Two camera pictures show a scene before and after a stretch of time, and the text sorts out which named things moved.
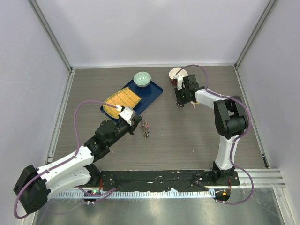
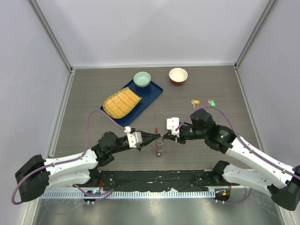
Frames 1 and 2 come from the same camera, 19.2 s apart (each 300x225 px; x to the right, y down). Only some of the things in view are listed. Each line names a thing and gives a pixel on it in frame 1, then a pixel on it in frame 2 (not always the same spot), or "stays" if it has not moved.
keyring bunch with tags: x=145 y=131 -> x=158 y=147
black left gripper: x=134 y=123 -> x=147 y=138
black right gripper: x=179 y=99 -> x=168 y=135
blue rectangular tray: x=148 y=93 stays
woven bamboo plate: x=126 y=98 stays
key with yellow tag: x=193 y=103 stays
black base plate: x=162 y=180 stays
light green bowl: x=142 y=78 stays
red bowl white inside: x=173 y=71 stays
